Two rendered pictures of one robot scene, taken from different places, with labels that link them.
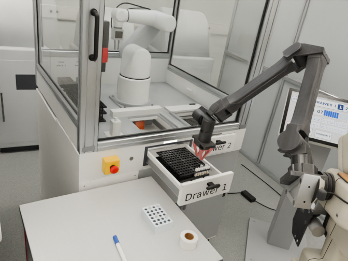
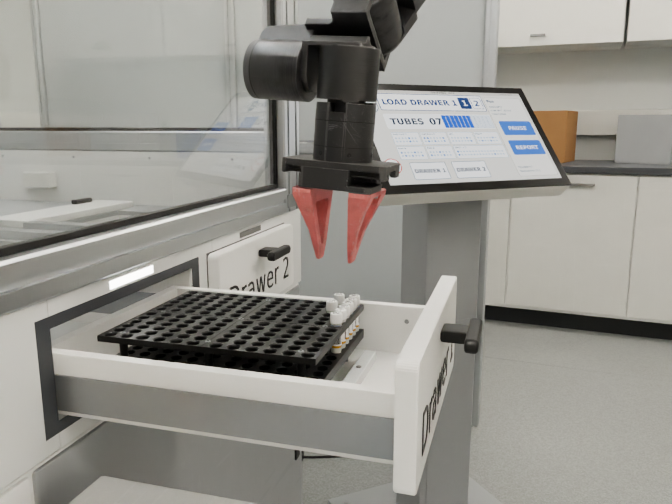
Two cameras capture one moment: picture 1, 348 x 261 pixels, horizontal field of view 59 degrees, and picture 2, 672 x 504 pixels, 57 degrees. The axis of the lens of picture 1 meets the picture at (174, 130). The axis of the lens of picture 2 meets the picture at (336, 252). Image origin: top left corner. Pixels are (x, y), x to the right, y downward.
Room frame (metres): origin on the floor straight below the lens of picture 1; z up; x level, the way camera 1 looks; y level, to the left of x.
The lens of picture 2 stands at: (0.75, 0.23, 1.10)
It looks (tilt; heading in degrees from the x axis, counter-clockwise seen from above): 11 degrees down; 323
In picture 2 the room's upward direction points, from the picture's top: straight up
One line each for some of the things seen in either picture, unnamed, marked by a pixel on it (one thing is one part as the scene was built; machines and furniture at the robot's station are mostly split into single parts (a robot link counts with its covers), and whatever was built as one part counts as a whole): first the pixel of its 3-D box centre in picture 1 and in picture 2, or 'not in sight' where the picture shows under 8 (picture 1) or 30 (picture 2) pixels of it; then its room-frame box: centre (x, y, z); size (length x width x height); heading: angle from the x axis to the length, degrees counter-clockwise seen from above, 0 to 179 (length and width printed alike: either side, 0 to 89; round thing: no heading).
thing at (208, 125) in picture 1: (207, 124); (342, 74); (1.23, -0.14, 1.15); 0.07 x 0.06 x 0.07; 30
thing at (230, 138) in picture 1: (215, 144); (256, 271); (1.59, -0.25, 0.87); 0.29 x 0.02 x 0.11; 126
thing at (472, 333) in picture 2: (211, 185); (460, 334); (1.13, -0.20, 0.91); 0.07 x 0.04 x 0.01; 126
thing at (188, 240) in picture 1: (188, 240); not in sight; (0.91, -0.13, 0.78); 0.07 x 0.07 x 0.04
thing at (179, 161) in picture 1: (182, 165); (242, 347); (1.31, -0.07, 0.87); 0.22 x 0.18 x 0.06; 36
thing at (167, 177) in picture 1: (180, 165); (234, 350); (1.32, -0.06, 0.86); 0.40 x 0.26 x 0.06; 36
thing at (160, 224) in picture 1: (156, 218); not in sight; (1.01, 0.01, 0.78); 0.12 x 0.08 x 0.04; 36
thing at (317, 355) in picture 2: (194, 171); (334, 330); (1.23, -0.13, 0.90); 0.18 x 0.02 x 0.01; 126
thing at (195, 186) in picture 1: (206, 187); (431, 362); (1.15, -0.19, 0.87); 0.29 x 0.02 x 0.11; 126
